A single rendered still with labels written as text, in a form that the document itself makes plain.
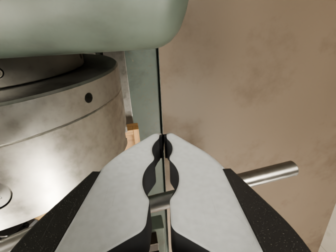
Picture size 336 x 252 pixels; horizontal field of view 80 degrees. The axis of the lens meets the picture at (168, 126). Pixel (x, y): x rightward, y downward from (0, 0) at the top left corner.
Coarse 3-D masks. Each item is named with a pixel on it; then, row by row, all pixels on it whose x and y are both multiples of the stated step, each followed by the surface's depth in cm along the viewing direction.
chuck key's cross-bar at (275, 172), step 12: (264, 168) 15; (276, 168) 15; (288, 168) 15; (252, 180) 15; (264, 180) 15; (276, 180) 15; (168, 192) 15; (156, 204) 14; (168, 204) 14; (0, 240) 13; (12, 240) 13
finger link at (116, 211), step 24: (144, 144) 11; (120, 168) 9; (144, 168) 9; (96, 192) 8; (120, 192) 8; (144, 192) 8; (96, 216) 7; (120, 216) 7; (144, 216) 7; (72, 240) 6; (96, 240) 6; (120, 240) 6; (144, 240) 7
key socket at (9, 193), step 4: (0, 184) 18; (4, 184) 18; (0, 188) 18; (4, 188) 18; (8, 188) 18; (0, 192) 18; (4, 192) 18; (8, 192) 19; (4, 196) 19; (8, 196) 19; (0, 200) 19; (4, 200) 19; (8, 200) 19; (0, 204) 19; (4, 204) 19
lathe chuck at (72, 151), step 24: (120, 96) 29; (96, 120) 23; (120, 120) 29; (24, 144) 18; (48, 144) 19; (72, 144) 21; (96, 144) 24; (120, 144) 29; (0, 168) 17; (24, 168) 18; (48, 168) 20; (72, 168) 22; (96, 168) 25; (24, 192) 19; (48, 192) 21; (0, 216) 19; (24, 216) 20
